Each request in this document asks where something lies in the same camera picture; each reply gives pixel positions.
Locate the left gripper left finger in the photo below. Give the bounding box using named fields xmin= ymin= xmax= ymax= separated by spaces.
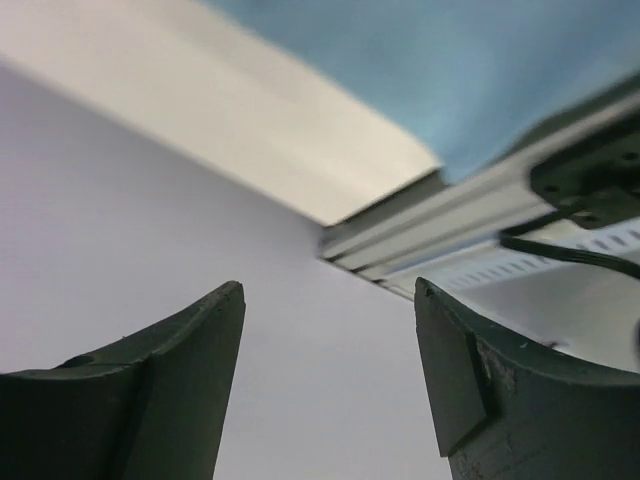
xmin=1 ymin=281 xmax=246 ymax=479

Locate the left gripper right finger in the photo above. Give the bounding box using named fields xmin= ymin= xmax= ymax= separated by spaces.
xmin=414 ymin=278 xmax=639 ymax=479

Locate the light blue printed t-shirt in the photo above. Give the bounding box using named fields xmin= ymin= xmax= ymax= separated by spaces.
xmin=217 ymin=0 xmax=639 ymax=182

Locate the aluminium frame rail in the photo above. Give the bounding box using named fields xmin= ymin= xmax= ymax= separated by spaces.
xmin=319 ymin=92 xmax=639 ymax=298

